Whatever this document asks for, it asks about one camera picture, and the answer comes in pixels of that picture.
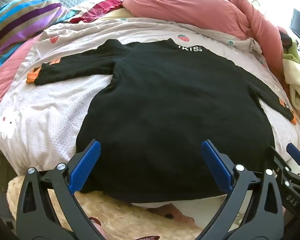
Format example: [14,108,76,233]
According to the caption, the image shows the black sweater with orange cuffs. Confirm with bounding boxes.
[26,38,297,203]

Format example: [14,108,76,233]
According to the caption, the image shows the strawberry printed bed sheet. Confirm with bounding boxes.
[0,17,300,230]

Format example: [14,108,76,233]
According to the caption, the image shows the red velvet garment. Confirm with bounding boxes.
[70,0,123,24]

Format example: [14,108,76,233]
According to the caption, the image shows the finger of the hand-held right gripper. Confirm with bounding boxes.
[286,142,300,179]
[265,146,294,183]

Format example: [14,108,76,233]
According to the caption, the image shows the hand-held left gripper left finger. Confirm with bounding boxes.
[16,140,108,240]

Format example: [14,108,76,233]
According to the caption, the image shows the green cloth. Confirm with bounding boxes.
[282,39,300,66]

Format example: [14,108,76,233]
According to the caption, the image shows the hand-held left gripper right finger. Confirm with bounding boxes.
[201,139,283,240]

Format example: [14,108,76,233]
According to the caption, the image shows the dark brown cloth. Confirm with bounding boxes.
[277,29,293,51]

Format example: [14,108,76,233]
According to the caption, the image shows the striped colourful blanket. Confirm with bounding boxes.
[0,0,73,68]

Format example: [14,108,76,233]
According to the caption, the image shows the cream fluffy rug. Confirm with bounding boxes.
[7,175,203,240]

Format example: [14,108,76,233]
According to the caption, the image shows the pink dotted cloth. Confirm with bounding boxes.
[150,202,197,230]

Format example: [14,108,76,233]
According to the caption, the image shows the pink quilted sheet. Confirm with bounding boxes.
[0,34,43,118]

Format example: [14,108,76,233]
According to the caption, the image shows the pink duvet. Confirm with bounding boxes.
[122,0,290,90]

